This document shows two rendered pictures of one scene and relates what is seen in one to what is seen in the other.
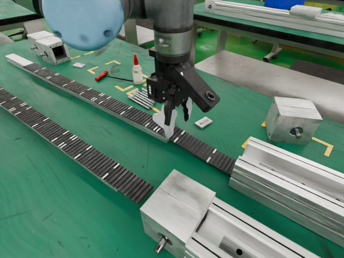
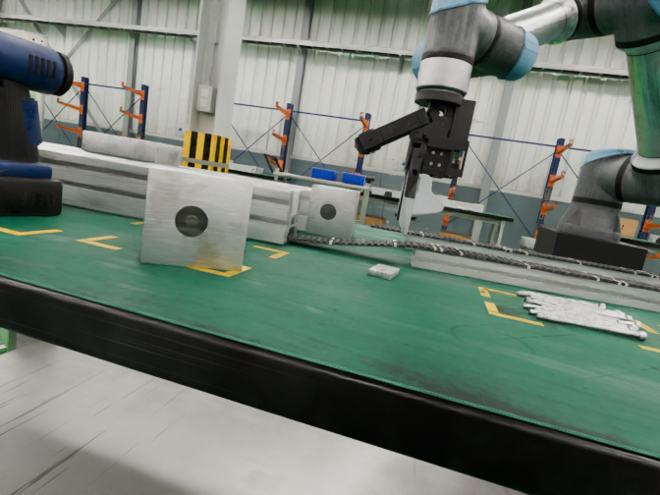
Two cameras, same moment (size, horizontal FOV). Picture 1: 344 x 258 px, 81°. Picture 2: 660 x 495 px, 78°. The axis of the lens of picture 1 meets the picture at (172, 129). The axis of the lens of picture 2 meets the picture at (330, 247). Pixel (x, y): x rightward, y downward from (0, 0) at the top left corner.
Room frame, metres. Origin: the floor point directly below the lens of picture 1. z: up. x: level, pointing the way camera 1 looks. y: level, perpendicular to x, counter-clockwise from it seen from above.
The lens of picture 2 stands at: (0.91, -0.43, 0.89)
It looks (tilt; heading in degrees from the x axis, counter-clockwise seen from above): 10 degrees down; 150
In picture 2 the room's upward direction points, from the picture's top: 10 degrees clockwise
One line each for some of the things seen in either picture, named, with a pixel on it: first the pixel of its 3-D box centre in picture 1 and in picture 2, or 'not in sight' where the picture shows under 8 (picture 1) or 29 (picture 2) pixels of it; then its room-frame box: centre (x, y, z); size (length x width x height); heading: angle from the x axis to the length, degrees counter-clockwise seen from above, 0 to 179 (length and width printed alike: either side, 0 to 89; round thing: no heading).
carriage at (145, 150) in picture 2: not in sight; (134, 154); (-0.08, -0.38, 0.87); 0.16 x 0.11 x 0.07; 55
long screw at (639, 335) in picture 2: not in sight; (589, 325); (0.69, 0.03, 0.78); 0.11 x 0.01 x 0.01; 49
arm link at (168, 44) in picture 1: (172, 40); (442, 82); (0.41, 0.00, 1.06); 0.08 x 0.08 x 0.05
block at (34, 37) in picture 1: (41, 45); not in sight; (1.06, 0.66, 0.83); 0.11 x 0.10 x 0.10; 142
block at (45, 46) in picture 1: (51, 51); not in sight; (0.97, 0.58, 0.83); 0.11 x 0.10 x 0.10; 145
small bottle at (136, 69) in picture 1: (136, 69); not in sight; (0.75, 0.14, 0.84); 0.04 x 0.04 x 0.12
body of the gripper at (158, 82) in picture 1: (170, 76); (436, 137); (0.42, 0.00, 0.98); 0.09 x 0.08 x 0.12; 55
